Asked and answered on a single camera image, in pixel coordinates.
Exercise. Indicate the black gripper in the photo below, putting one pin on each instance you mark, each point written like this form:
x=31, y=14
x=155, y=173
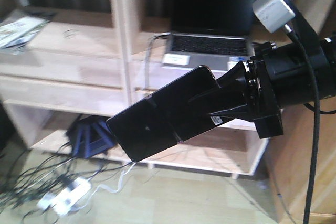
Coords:
x=280, y=78

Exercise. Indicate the black smartphone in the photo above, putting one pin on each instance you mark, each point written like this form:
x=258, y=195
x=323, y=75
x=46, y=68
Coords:
x=165, y=117

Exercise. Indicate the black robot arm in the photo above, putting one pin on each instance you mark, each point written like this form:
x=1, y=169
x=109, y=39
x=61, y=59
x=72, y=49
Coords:
x=320, y=59

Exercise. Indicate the wooden wardrobe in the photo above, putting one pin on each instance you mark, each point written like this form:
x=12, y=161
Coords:
x=288, y=156

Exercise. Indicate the silver laptop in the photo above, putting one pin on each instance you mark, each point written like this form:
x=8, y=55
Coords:
x=214, y=33

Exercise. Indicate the black router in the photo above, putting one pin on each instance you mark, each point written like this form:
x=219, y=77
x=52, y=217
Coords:
x=89, y=136

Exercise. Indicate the wooden shelf unit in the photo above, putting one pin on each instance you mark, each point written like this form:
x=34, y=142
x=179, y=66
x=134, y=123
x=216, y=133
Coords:
x=82, y=63

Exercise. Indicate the white floor power strip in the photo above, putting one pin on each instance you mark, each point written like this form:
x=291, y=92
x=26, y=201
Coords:
x=63, y=202

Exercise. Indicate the magazine on shelf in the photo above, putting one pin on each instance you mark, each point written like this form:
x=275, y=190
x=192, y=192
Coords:
x=12, y=32

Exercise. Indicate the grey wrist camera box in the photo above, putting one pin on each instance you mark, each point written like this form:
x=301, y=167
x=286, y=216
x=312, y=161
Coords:
x=273, y=14

